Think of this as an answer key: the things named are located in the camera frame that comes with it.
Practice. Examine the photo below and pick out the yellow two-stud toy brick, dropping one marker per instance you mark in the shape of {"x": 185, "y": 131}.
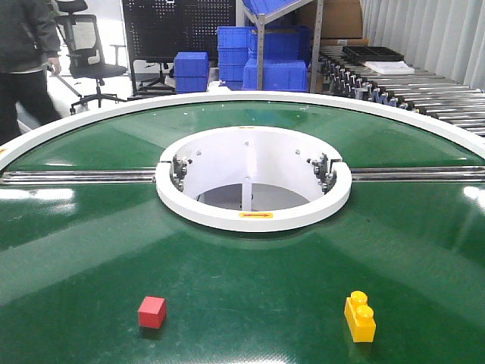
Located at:
{"x": 360, "y": 317}

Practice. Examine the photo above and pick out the blue bin stack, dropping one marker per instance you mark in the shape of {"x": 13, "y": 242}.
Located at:
{"x": 191, "y": 70}
{"x": 233, "y": 54}

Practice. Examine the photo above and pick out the white outer conveyor rim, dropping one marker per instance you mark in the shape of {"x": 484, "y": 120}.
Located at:
{"x": 134, "y": 134}

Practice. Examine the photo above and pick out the black mesh office chair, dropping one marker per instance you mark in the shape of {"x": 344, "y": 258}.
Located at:
{"x": 81, "y": 35}

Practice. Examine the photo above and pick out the black perforated pegboard panel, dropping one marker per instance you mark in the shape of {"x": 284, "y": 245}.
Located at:
{"x": 157, "y": 30}

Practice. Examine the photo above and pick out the large blue crate low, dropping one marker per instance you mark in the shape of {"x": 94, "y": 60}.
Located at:
{"x": 279, "y": 75}

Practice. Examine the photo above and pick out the person in dark jacket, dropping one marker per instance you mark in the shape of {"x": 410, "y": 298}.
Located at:
{"x": 29, "y": 45}

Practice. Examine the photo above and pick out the blue bin stack middle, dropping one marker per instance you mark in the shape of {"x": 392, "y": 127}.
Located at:
{"x": 233, "y": 54}

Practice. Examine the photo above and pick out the red cube block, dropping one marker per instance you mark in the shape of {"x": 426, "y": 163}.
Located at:
{"x": 152, "y": 312}

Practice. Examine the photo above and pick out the metal roller conveyor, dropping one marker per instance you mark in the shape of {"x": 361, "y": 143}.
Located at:
{"x": 422, "y": 92}

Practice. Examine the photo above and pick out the blue bin stack left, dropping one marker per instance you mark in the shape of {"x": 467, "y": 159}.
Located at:
{"x": 191, "y": 70}

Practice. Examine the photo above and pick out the cardboard box behind shelf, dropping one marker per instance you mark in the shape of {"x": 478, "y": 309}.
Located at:
{"x": 342, "y": 22}

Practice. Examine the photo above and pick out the white flat tray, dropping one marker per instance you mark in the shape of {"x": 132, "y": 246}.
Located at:
{"x": 389, "y": 67}

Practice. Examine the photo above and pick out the black divided tray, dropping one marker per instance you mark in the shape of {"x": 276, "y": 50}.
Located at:
{"x": 371, "y": 53}

